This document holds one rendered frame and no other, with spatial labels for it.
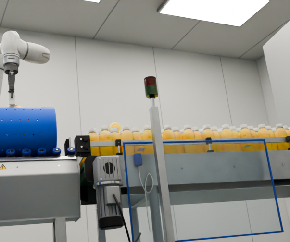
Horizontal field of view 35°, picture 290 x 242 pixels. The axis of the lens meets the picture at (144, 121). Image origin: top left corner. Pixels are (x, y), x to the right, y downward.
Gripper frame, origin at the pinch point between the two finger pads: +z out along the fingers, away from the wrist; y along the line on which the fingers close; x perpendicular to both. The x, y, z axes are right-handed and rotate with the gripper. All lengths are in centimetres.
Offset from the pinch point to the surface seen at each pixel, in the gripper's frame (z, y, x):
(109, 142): 31, 21, 47
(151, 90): 10, 39, 65
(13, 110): 9.9, 10.9, 0.2
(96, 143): 32, 21, 40
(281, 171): 51, 24, 141
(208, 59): -201, -326, 295
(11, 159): 35.5, 11.2, -0.9
